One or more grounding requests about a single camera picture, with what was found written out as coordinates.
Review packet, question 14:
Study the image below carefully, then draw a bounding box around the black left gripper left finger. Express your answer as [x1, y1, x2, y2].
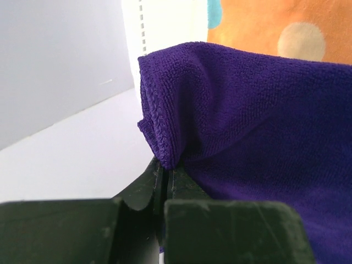
[1, 159, 163, 263]

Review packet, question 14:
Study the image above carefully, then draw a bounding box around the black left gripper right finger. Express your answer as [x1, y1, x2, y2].
[163, 168, 315, 263]

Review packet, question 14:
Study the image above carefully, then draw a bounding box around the purple towel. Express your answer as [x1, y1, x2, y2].
[138, 42, 351, 263]

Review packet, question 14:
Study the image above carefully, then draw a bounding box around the orange polka dot towel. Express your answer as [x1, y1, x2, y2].
[207, 0, 351, 64]

